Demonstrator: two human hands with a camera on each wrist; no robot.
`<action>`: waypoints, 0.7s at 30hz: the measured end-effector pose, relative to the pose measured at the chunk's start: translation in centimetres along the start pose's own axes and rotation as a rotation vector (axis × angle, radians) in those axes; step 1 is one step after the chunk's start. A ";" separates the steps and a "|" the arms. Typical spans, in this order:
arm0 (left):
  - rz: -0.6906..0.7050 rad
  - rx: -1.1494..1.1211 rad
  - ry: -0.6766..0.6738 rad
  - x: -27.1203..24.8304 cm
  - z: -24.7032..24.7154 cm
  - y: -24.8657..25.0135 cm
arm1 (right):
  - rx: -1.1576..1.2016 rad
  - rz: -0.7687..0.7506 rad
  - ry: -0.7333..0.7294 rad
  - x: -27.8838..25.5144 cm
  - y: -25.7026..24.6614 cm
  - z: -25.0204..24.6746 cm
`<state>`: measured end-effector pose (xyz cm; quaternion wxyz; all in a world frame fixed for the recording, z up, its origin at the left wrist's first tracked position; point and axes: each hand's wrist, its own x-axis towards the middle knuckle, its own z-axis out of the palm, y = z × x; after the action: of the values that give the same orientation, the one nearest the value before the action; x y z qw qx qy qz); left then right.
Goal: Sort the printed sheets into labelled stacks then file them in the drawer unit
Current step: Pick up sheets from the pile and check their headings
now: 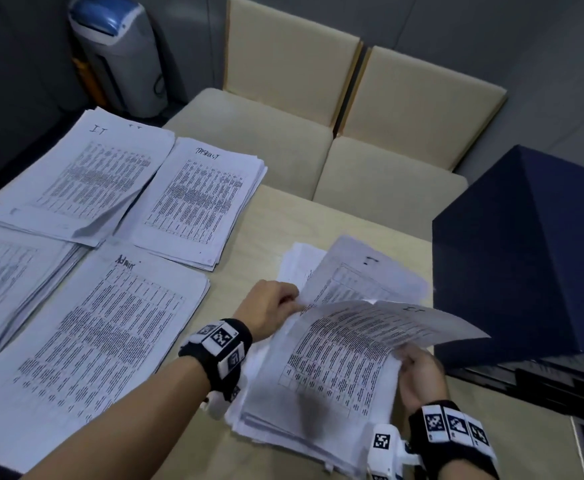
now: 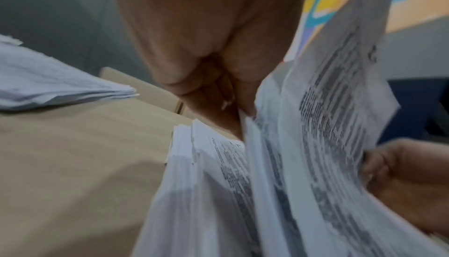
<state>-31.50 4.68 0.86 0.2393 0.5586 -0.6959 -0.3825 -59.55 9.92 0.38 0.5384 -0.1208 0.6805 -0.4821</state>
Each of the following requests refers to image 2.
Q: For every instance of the person's left hand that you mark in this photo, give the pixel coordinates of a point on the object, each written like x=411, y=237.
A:
x=210, y=28

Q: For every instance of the person's right hand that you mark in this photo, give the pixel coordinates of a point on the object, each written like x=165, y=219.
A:
x=410, y=183

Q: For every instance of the stack of printed paper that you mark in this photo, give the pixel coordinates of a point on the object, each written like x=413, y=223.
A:
x=315, y=153
x=52, y=81

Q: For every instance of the beige cushioned chair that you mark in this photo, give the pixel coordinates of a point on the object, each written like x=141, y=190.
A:
x=147, y=89

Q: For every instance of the colourful wall mural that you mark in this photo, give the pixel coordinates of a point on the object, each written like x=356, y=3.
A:
x=410, y=6

